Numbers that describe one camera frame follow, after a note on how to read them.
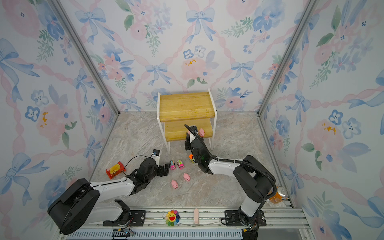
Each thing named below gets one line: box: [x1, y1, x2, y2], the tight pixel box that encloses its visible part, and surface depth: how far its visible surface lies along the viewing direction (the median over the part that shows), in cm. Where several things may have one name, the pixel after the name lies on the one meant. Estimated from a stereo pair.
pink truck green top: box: [177, 159, 185, 170], surface depth 92 cm
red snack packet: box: [105, 161, 127, 180], surface depth 90 cm
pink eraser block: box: [193, 208, 199, 224], surface depth 75 cm
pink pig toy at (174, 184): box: [171, 180, 179, 189], surface depth 85 cm
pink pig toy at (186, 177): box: [183, 173, 191, 182], surface depth 87 cm
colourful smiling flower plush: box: [165, 210, 180, 227], surface depth 75 cm
